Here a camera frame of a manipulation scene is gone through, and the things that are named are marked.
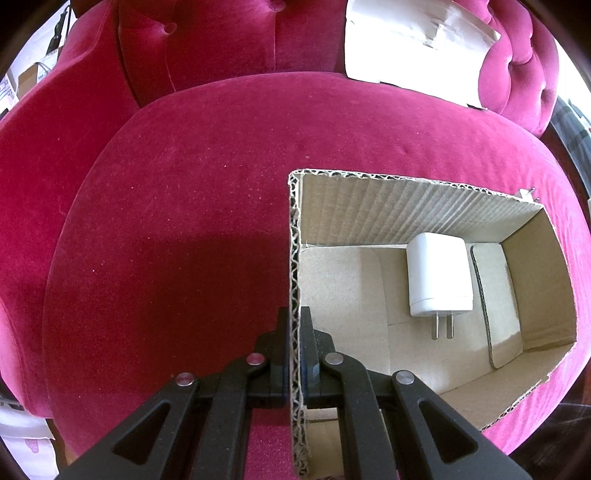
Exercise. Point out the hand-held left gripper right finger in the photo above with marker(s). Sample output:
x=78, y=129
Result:
x=307, y=369

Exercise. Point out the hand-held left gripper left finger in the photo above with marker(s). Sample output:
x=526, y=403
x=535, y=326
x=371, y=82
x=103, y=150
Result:
x=277, y=369

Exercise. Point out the pink velvet armchair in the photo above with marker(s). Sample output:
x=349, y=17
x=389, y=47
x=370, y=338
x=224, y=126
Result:
x=184, y=230

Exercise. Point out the white plastic bag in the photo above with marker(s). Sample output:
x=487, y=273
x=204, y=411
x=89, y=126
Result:
x=25, y=443

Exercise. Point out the creased white paper sheet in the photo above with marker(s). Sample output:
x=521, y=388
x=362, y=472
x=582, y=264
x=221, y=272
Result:
x=406, y=60

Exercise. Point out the dark plaid cloth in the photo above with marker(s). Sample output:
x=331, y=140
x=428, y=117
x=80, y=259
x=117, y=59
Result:
x=570, y=134

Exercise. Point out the small brown cardboard box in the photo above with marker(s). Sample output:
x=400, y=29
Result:
x=30, y=81

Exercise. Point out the black upright object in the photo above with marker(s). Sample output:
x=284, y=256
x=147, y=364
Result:
x=57, y=32

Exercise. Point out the white wall charger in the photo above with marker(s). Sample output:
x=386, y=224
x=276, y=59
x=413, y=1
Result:
x=526, y=194
x=438, y=277

